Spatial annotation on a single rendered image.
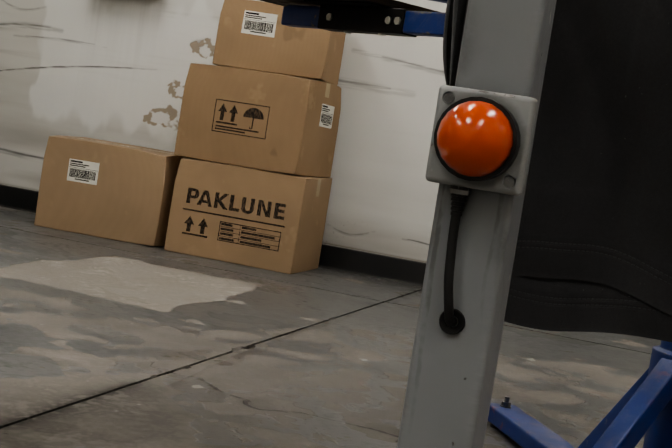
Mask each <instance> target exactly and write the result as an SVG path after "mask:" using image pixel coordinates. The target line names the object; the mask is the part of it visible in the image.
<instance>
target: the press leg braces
mask: <svg viewBox="0 0 672 448"><path fill-rule="evenodd" d="M648 371H649V368H648V369H647V370H646V371H645V372H644V374H643V375H642V376H641V377H640V378H639V379H638V380H637V381H636V383H635V384H634V385H633V386H632V387H631V388H630V389H629V390H628V392H627V393H626V394H625V395H624V396H623V397H622V398H621V399H620V400H619V402H618V403H617V404H616V405H615V406H614V407H613V408H612V409H611V411H610V412H609V413H608V414H607V415H606V416H605V417H604V418H603V420H602V421H601V422H600V423H599V424H598V425H597V426H596V427H595V428H594V430H593V431H592V432H591V433H590V434H589V435H588V436H587V437H586V439H585V440H584V441H583V442H582V443H581V444H580V445H579V446H578V448H635V446H636V445H637V444H638V442H639V441H640V440H641V438H642V437H643V436H644V434H645V433H646V432H647V430H648V429H649V428H650V426H651V425H652V424H653V422H654V421H655V420H656V418H657V417H658V416H659V414H660V413H661V412H662V410H663V409H664V408H665V406H666V405H667V404H668V402H669V401H670V400H671V398H672V360H669V359H665V358H661V359H660V361H659V362H658V363H657V365H656V366H655V367H654V368H653V370H652V371H651V372H650V374H649V375H648Z"/></svg>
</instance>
